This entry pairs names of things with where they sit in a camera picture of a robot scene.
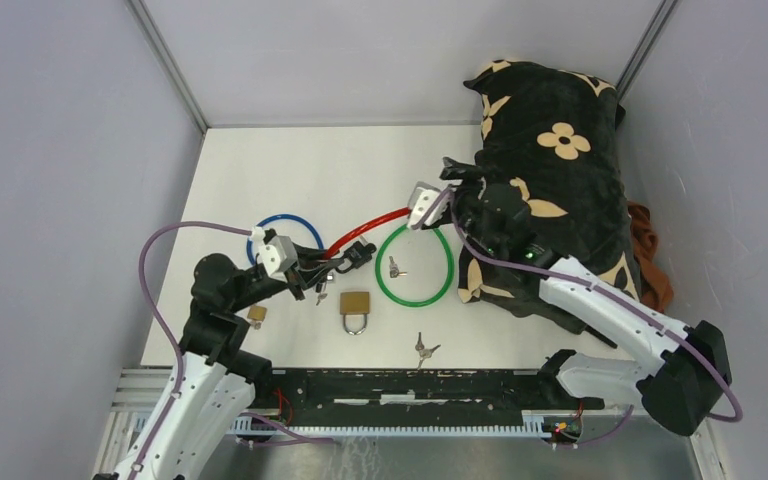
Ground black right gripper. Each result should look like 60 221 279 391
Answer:
421 157 503 258

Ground blue cable lock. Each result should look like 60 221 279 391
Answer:
246 213 325 265

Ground silver keys of green lock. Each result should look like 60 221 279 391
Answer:
388 256 408 279

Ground red cable lock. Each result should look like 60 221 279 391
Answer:
325 207 411 259

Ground green cable lock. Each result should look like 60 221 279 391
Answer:
374 225 455 308

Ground silver keys of brass padlock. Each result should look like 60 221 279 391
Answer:
415 332 441 370

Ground black padlock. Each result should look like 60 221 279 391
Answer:
335 240 377 274

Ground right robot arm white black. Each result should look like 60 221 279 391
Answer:
439 157 744 437

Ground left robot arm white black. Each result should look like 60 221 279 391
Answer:
102 236 341 479

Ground silver keys of red lock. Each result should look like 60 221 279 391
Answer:
315 280 329 306

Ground small brass padlock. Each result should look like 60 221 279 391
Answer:
246 305 267 330

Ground black floral pillow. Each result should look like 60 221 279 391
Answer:
457 60 641 335

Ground brown cloth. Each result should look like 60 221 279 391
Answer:
627 202 674 313

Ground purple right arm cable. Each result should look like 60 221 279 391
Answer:
417 188 744 423

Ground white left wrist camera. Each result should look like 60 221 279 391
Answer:
249 226 298 282

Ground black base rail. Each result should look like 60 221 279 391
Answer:
250 368 605 437

